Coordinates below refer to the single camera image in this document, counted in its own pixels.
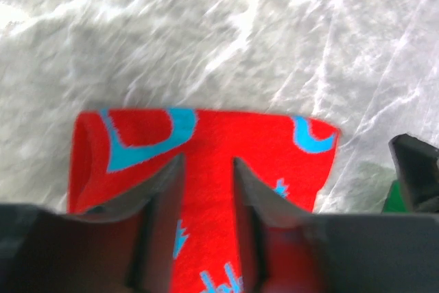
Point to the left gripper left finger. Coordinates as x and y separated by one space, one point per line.
123 245

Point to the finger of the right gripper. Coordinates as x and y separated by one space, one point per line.
416 164

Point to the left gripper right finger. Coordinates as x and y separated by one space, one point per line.
283 248

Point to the red and blue cloth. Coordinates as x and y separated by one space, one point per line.
115 149

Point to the green plastic tray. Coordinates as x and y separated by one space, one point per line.
394 202

